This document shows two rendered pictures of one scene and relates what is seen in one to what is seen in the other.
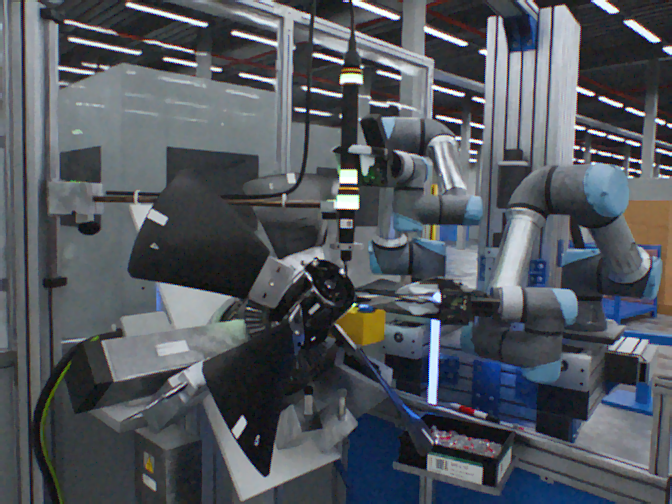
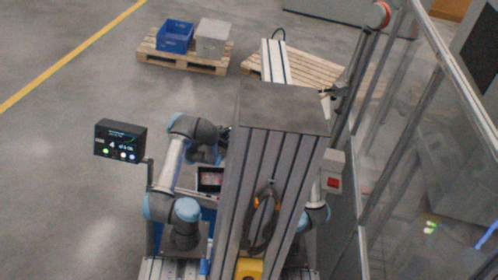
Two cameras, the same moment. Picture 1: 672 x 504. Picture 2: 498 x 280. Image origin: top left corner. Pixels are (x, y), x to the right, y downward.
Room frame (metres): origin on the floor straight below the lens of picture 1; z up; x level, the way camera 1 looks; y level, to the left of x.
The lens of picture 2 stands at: (2.63, -1.35, 2.63)
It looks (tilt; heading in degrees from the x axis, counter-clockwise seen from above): 38 degrees down; 138
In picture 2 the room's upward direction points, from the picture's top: 12 degrees clockwise
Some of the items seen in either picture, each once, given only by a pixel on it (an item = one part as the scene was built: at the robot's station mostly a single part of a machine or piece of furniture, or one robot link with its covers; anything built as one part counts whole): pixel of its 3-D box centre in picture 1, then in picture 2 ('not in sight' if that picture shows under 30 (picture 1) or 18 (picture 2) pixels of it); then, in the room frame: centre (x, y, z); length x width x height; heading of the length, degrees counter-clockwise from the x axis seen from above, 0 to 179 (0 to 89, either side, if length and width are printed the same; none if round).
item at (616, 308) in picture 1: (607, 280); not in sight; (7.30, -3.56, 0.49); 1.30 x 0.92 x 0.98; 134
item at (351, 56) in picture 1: (349, 150); not in sight; (1.17, -0.02, 1.49); 0.04 x 0.04 x 0.46
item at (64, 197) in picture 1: (74, 198); (340, 89); (1.26, 0.60, 1.37); 0.10 x 0.07 x 0.09; 81
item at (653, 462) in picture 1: (662, 425); (150, 172); (1.06, -0.65, 0.96); 0.03 x 0.03 x 0.20; 46
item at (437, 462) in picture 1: (456, 448); (214, 180); (1.19, -0.27, 0.85); 0.22 x 0.17 x 0.07; 61
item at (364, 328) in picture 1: (353, 325); not in sight; (1.63, -0.05, 1.02); 0.16 x 0.10 x 0.11; 46
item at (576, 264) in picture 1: (585, 270); (185, 214); (1.61, -0.72, 1.20); 0.13 x 0.12 x 0.14; 46
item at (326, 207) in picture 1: (342, 225); not in sight; (1.17, -0.01, 1.33); 0.09 x 0.07 x 0.10; 81
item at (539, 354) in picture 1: (534, 352); (193, 155); (1.15, -0.42, 1.08); 0.11 x 0.08 x 0.11; 46
